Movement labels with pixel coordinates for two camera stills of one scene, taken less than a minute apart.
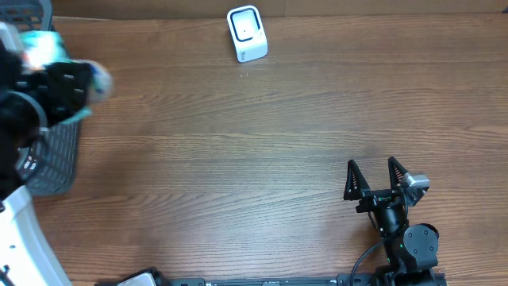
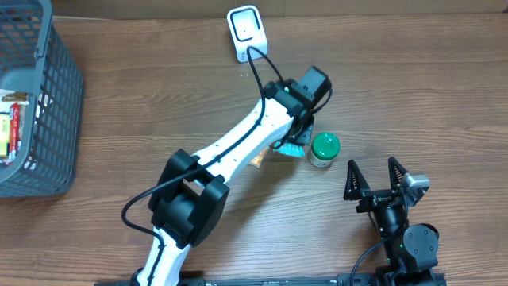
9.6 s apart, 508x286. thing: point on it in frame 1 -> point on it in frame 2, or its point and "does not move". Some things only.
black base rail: x=153 y=277 does not move
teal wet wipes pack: x=40 y=48 -> x=289 y=149
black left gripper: x=67 y=95 -> x=301 y=135
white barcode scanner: x=248 y=33 does not move
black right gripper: x=373 y=199 does not move
